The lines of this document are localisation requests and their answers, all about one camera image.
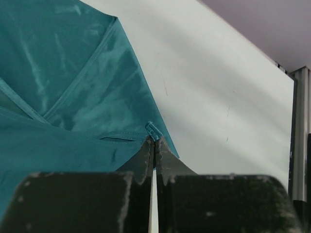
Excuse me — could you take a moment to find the teal satin napkin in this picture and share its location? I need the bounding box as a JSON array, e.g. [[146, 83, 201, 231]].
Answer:
[[0, 0, 176, 214]]

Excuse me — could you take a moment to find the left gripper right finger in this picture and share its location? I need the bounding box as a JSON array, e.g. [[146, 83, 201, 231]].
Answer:
[[155, 139, 303, 233]]

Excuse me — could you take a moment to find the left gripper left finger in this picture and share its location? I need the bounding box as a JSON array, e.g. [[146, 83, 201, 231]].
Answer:
[[0, 138, 155, 233]]

